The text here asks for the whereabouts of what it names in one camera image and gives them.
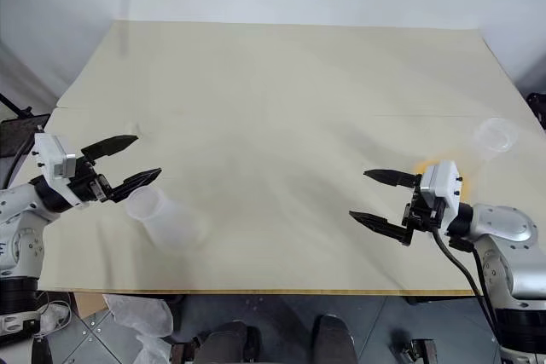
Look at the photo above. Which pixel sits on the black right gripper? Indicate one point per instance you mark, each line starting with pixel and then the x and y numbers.
pixel 420 217

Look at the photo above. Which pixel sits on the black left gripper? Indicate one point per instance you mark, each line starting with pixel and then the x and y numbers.
pixel 89 185

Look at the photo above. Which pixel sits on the clear wide plastic cup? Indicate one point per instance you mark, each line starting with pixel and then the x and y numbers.
pixel 425 166

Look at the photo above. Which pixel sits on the flask with orange liquid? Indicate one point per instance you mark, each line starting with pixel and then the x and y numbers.
pixel 170 223

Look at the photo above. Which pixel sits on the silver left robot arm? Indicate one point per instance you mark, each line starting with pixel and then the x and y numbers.
pixel 21 227

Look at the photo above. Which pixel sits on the black mesh panel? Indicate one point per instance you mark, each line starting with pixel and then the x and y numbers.
pixel 21 131

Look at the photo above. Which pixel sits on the black stand rod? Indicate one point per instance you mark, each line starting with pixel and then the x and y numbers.
pixel 13 104

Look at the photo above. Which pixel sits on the brown cardboard box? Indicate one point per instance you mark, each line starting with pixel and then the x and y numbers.
pixel 87 304

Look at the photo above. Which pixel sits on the dark rounded shape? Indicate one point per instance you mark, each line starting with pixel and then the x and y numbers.
pixel 230 342
pixel 335 338

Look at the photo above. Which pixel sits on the white plastic bag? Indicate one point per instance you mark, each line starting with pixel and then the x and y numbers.
pixel 141 317

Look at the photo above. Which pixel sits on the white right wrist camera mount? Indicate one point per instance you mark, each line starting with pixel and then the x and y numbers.
pixel 443 187

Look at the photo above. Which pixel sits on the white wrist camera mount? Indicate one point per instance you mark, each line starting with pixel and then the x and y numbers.
pixel 443 187
pixel 49 155

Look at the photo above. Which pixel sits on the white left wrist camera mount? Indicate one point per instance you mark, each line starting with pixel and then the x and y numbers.
pixel 49 155

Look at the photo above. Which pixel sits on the brown metal bracket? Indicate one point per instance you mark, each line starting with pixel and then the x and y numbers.
pixel 185 351
pixel 422 351

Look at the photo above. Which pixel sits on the black equipment frame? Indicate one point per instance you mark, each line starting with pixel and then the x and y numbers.
pixel 538 108

